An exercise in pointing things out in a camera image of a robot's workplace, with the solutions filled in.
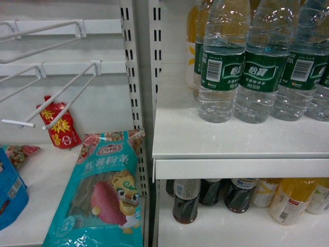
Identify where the white upper shelf board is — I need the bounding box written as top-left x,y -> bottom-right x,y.
152,64 -> 328,180

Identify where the white perforated shelf upright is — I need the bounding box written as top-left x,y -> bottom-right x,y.
120,1 -> 157,246

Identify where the front clear water bottle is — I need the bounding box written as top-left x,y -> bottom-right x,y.
198,0 -> 251,123

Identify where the water bottle barcode label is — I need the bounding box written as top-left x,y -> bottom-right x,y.
234,1 -> 300,124

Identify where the dark drink bottle front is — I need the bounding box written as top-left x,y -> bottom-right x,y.
173,179 -> 201,224

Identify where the dark drink bottle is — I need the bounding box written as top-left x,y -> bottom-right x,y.
199,179 -> 222,206
224,178 -> 259,214
173,179 -> 201,224

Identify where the dark drink bottle middle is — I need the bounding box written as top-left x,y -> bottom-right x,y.
199,179 -> 222,206

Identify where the dark drink bottle right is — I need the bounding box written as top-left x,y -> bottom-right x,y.
224,178 -> 259,214

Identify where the teal sweet potato noodle bag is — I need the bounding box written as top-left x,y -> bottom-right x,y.
43,129 -> 144,246

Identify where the orange vitamin drink bottle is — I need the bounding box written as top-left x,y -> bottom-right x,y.
270,178 -> 317,225

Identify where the blue noodle bag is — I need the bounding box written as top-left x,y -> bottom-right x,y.
1,148 -> 29,230

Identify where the white wire peg hook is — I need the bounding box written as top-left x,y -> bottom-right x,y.
0,60 -> 103,130

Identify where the white wire hook upper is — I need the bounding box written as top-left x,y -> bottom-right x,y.
1,20 -> 86,64

